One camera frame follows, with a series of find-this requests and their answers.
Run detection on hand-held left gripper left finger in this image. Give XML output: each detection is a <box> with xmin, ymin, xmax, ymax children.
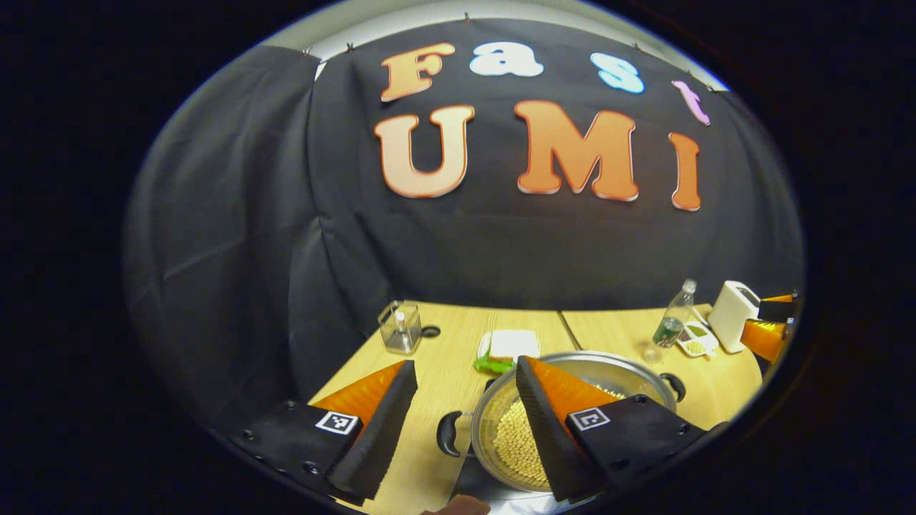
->
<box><xmin>233</xmin><ymin>359</ymin><xmax>419</xmax><ymax>501</ymax></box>

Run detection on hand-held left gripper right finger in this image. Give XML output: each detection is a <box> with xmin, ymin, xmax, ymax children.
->
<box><xmin>515</xmin><ymin>355</ymin><xmax>723</xmax><ymax>503</ymax></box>

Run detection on pile of yellow soybeans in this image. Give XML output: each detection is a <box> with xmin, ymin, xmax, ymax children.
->
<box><xmin>492</xmin><ymin>383</ymin><xmax>627</xmax><ymax>491</ymax></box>

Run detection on stainless steel pot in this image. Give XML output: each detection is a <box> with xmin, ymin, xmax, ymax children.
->
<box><xmin>437</xmin><ymin>350</ymin><xmax>688</xmax><ymax>494</ymax></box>

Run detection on white toaster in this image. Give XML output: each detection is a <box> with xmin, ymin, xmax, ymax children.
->
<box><xmin>707</xmin><ymin>280</ymin><xmax>761</xmax><ymax>354</ymax></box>

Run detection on white divided tray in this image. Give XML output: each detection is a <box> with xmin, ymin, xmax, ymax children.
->
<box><xmin>676</xmin><ymin>322</ymin><xmax>719</xmax><ymax>358</ymax></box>

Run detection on clear plastic water bottle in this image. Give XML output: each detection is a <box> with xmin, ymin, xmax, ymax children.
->
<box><xmin>651</xmin><ymin>278</ymin><xmax>698</xmax><ymax>351</ymax></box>

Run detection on small clear glass jar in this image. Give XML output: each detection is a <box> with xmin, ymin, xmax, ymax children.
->
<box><xmin>378</xmin><ymin>300</ymin><xmax>423</xmax><ymax>356</ymax></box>

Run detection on sandwich with lettuce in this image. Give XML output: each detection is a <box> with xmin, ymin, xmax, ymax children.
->
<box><xmin>472</xmin><ymin>329</ymin><xmax>542</xmax><ymax>375</ymax></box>

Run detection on black backdrop cloth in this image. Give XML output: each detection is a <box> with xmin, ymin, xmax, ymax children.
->
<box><xmin>122</xmin><ymin>18</ymin><xmax>806</xmax><ymax>430</ymax></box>

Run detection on row of black cloth clips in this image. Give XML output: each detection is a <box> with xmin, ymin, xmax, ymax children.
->
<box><xmin>304</xmin><ymin>11</ymin><xmax>716</xmax><ymax>94</ymax></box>

